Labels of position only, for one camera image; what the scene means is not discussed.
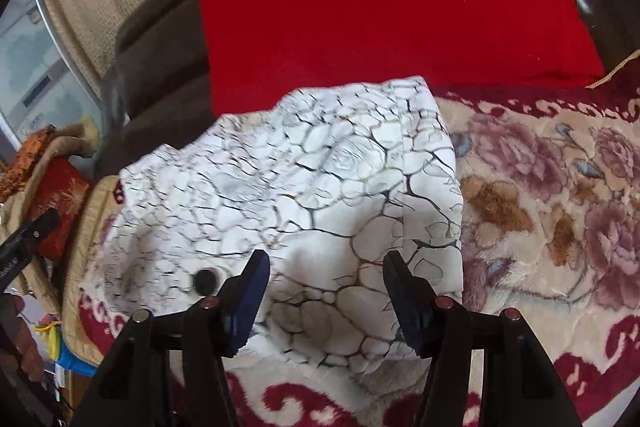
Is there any brown leather sofa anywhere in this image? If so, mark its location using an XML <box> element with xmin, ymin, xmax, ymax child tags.
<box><xmin>100</xmin><ymin>0</ymin><xmax>640</xmax><ymax>180</ymax></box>

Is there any red floral blanket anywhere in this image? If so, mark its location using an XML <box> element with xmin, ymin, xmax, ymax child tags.
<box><xmin>60</xmin><ymin>84</ymin><xmax>640</xmax><ymax>427</ymax></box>

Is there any large red cushion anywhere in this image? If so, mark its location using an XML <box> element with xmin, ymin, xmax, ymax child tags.
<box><xmin>197</xmin><ymin>0</ymin><xmax>606</xmax><ymax>115</ymax></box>

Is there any white black-veined patterned shirt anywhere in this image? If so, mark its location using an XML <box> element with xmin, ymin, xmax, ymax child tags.
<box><xmin>80</xmin><ymin>76</ymin><xmax>466</xmax><ymax>375</ymax></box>

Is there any red printed box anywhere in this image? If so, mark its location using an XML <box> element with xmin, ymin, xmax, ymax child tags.
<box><xmin>27</xmin><ymin>157</ymin><xmax>91</xmax><ymax>260</ymax></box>

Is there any orange floral folded cloth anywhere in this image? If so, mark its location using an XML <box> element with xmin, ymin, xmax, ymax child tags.
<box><xmin>0</xmin><ymin>127</ymin><xmax>56</xmax><ymax>202</ymax></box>

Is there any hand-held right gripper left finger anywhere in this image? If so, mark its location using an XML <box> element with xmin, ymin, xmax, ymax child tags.
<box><xmin>70</xmin><ymin>249</ymin><xmax>272</xmax><ymax>427</ymax></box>

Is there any yellow and blue toy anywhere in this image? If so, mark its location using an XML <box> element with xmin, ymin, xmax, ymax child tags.
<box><xmin>32</xmin><ymin>317</ymin><xmax>101</xmax><ymax>368</ymax></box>

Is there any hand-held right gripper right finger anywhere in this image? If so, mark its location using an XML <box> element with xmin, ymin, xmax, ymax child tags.
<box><xmin>382</xmin><ymin>251</ymin><xmax>583</xmax><ymax>427</ymax></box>

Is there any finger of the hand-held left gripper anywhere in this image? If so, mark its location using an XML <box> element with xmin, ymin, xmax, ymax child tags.
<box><xmin>0</xmin><ymin>209</ymin><xmax>62</xmax><ymax>265</ymax></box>

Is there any silver refrigerator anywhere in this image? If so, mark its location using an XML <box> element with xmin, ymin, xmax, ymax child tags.
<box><xmin>0</xmin><ymin>0</ymin><xmax>108</xmax><ymax>152</ymax></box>

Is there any person's left hand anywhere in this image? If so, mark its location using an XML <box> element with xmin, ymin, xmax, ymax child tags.
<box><xmin>0</xmin><ymin>294</ymin><xmax>45</xmax><ymax>383</ymax></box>

